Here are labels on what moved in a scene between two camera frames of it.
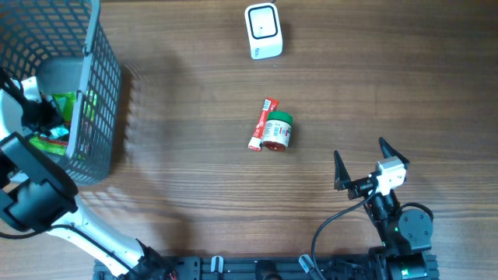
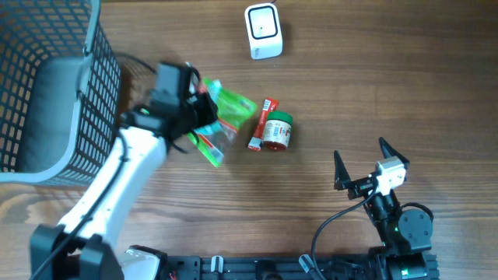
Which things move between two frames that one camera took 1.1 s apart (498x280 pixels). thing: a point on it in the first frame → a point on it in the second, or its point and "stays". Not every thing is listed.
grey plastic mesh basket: x=64 y=45 stays
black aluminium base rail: x=260 y=267 stays
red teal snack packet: x=58 y=131 → x=213 y=131
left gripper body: x=29 y=113 → x=203 y=113
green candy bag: x=64 y=102 → x=233 y=111
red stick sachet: x=255 y=142 stays
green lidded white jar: x=277 y=131 stays
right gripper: x=362 y=185 stays
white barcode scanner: x=264 y=30 stays
